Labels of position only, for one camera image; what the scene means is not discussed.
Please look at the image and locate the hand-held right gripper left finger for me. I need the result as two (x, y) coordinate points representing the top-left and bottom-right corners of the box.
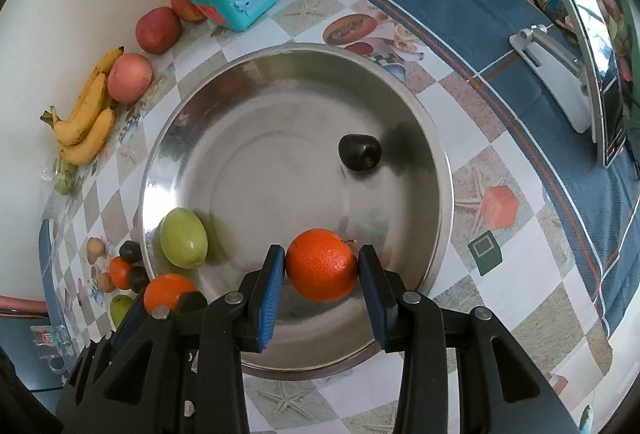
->
(54, 244), (287, 434)

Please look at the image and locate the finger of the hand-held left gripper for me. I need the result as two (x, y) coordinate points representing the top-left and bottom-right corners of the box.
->
(172, 291), (209, 315)
(65, 299), (151, 396)

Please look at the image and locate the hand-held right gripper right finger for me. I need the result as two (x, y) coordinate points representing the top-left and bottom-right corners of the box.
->
(357, 244), (578, 434)

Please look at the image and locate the orange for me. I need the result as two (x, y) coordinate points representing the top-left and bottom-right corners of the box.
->
(143, 273), (198, 317)
(285, 228), (360, 303)
(108, 256), (135, 291)

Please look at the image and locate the large steel bowl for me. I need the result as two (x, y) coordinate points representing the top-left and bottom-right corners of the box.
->
(139, 43), (455, 381)

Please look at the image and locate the green mango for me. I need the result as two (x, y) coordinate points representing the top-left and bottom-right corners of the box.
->
(109, 295), (135, 327)
(159, 207), (208, 270)

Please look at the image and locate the clear plastic bag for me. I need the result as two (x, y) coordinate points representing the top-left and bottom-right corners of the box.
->
(42, 153), (82, 198)

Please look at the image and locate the printed checkered tablecloth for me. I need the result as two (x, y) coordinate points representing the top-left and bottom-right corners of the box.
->
(37, 0), (640, 434)

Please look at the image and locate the yellow banana bunch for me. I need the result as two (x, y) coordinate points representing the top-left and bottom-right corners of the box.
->
(40, 45), (126, 166)

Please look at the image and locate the pink peach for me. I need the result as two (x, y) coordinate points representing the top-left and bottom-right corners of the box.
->
(107, 53), (154, 105)

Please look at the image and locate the red apple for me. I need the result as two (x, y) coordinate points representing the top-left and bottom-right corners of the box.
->
(135, 6), (182, 56)
(170, 0), (207, 23)

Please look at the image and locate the silver tablet stand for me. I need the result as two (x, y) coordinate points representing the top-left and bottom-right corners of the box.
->
(508, 25), (601, 133)

